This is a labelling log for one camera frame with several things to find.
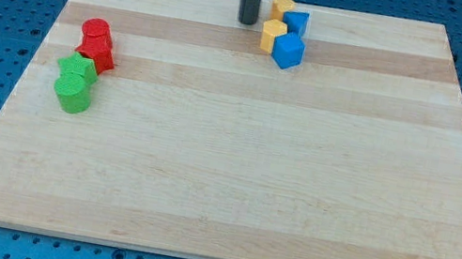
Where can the red star block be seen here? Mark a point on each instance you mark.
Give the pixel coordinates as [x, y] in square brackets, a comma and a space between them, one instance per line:
[100, 50]

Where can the blue cube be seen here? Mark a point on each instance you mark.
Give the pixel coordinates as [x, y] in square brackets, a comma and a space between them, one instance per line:
[288, 50]

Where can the red cylinder block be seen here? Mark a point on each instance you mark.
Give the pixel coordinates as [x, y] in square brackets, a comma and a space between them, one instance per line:
[97, 28]

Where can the wooden board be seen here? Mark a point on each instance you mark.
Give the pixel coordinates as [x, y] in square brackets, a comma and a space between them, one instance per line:
[197, 145]

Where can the yellow cylinder block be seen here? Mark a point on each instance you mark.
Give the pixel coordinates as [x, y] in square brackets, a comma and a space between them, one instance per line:
[280, 7]

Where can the yellow pentagon block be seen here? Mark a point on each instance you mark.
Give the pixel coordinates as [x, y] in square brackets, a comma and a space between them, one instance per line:
[270, 31]

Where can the green star block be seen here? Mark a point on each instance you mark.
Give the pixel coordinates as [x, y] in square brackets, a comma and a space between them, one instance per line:
[77, 64]

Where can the blue triangle block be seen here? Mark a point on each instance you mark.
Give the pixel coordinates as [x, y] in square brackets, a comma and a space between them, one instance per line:
[296, 22]

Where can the green cylinder block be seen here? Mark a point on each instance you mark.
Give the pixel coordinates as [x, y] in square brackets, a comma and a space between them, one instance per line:
[72, 92]

